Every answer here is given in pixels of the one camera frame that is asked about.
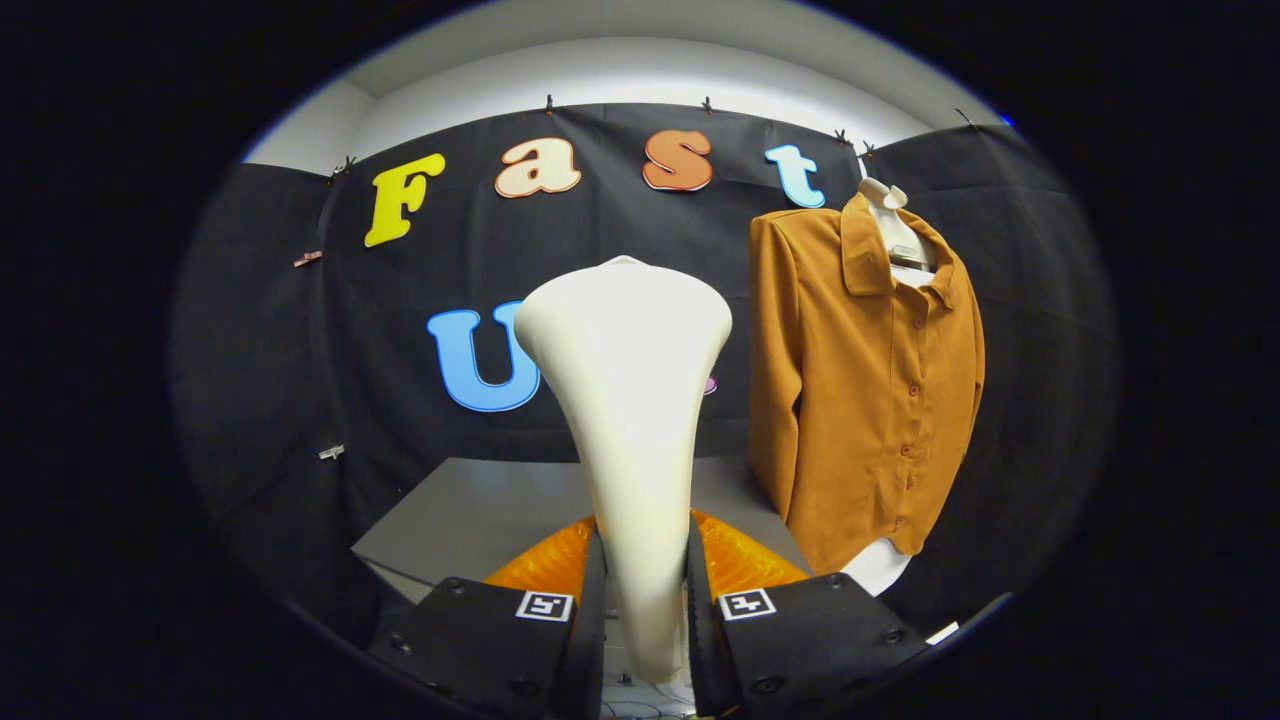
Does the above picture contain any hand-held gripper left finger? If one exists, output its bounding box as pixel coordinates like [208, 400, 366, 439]
[367, 515, 609, 720]

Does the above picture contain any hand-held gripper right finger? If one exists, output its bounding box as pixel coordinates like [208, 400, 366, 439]
[686, 510, 932, 720]

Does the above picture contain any orange button-up shirt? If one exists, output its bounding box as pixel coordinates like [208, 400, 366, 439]
[747, 190, 988, 577]

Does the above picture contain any white garment steamer head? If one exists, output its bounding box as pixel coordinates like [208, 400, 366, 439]
[513, 255, 734, 686]

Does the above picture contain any white mannequin torso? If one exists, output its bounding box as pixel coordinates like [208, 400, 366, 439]
[840, 176, 942, 597]

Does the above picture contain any row of black clips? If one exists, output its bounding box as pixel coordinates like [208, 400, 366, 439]
[330, 94, 986, 183]

